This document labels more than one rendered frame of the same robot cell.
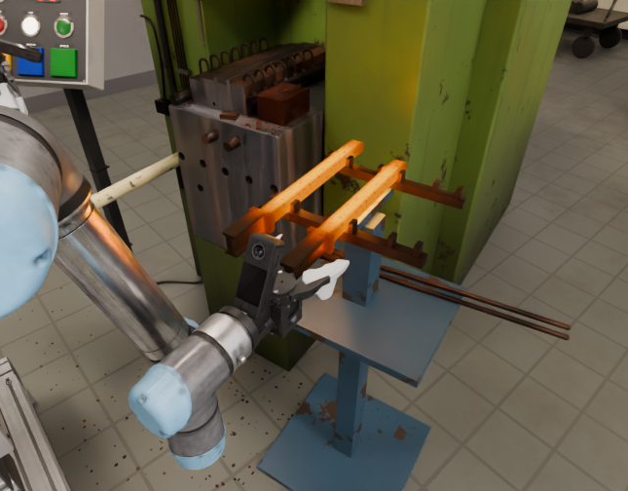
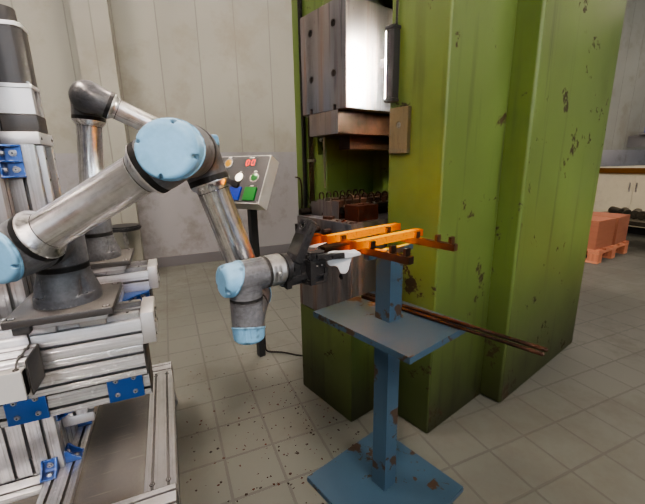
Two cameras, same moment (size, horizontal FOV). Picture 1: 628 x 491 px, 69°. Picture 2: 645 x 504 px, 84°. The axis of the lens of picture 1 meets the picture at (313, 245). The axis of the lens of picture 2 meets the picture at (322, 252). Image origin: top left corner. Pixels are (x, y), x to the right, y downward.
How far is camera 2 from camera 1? 48 cm
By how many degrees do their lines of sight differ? 29
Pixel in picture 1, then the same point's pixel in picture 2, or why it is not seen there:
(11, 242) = (186, 143)
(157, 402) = (227, 268)
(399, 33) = (428, 165)
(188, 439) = (240, 310)
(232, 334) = (277, 259)
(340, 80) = (396, 198)
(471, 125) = (501, 243)
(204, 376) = (255, 269)
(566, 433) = not seen: outside the picture
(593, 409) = not seen: outside the picture
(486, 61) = (506, 199)
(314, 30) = not seen: hidden behind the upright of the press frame
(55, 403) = (188, 407)
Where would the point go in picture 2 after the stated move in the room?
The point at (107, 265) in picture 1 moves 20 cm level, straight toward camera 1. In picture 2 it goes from (226, 213) to (221, 227)
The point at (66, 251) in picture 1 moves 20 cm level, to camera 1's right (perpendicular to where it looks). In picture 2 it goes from (210, 200) to (287, 201)
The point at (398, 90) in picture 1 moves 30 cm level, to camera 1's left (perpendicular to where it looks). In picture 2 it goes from (429, 199) to (351, 198)
